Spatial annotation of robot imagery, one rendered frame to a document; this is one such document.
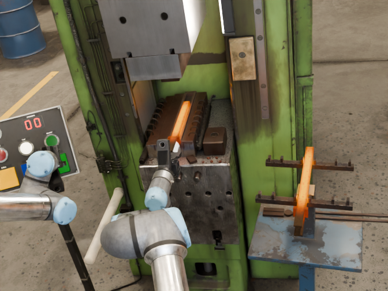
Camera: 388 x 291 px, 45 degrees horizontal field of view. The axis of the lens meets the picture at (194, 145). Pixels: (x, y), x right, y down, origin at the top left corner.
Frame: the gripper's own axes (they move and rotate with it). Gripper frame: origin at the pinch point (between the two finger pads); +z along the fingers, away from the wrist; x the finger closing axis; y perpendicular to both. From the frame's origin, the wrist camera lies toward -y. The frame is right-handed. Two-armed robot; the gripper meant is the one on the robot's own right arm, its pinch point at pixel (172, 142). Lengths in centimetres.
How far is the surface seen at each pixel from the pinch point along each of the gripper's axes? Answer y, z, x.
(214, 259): 65, -2, 9
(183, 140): 1.3, 3.0, 3.4
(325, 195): 100, 86, 66
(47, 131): -12.2, -7.3, -47.6
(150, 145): 2.6, 2.6, -10.6
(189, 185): 19.5, -3.2, 4.0
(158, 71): -29.6, 2.2, -0.8
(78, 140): 98, 163, -133
